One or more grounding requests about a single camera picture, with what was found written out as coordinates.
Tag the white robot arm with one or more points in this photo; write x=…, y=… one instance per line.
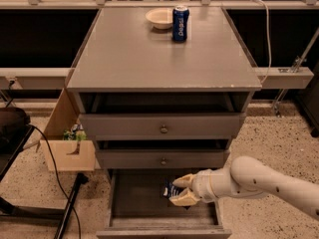
x=246, y=177

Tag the top grey drawer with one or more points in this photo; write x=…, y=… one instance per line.
x=161, y=127

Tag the grey drawer cabinet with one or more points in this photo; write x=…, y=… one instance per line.
x=129, y=67

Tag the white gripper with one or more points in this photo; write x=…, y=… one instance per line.
x=201, y=185

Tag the middle grey drawer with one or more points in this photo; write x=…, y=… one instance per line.
x=161, y=159

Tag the blue rxbar blueberry wrapper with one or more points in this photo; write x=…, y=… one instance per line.
x=170, y=190

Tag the green snack bag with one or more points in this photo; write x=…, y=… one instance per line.
x=76, y=132

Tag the blue pepsi can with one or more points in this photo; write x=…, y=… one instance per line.
x=180, y=15

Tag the cardboard box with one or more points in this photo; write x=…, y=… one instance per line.
x=65, y=146

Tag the white bowl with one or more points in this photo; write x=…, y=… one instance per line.
x=161, y=18

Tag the bottom grey open drawer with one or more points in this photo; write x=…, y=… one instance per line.
x=138, y=210

